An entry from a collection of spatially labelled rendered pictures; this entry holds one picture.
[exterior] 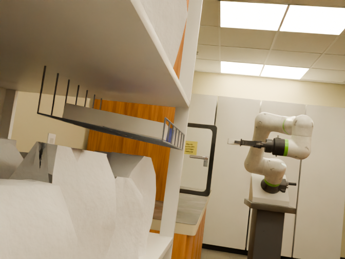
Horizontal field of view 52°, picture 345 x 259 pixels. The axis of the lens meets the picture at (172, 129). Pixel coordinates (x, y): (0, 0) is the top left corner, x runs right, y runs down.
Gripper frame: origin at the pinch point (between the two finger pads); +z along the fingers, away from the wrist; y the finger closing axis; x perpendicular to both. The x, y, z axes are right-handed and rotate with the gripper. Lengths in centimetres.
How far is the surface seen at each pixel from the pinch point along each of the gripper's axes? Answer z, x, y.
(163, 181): 35.9, 26.3, 2.4
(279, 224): -40, 51, -74
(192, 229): 13, 38, 63
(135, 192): 21, 21, 127
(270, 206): -32, 38, -68
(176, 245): 18, 45, 63
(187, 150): 25.1, 7.8, -4.3
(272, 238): -37, 61, -74
